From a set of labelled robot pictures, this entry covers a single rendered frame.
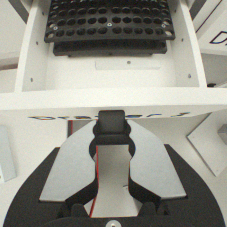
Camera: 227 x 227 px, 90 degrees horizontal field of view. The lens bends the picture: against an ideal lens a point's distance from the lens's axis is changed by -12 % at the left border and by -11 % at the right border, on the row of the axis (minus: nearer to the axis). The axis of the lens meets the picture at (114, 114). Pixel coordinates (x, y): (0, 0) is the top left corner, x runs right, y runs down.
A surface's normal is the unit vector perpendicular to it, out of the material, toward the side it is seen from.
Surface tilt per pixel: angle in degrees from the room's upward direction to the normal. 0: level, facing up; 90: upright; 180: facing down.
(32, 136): 0
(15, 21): 90
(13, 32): 90
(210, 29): 90
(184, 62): 90
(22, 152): 0
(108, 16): 0
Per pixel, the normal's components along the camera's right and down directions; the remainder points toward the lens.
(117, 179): 0.01, -0.14
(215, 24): 0.03, 0.99
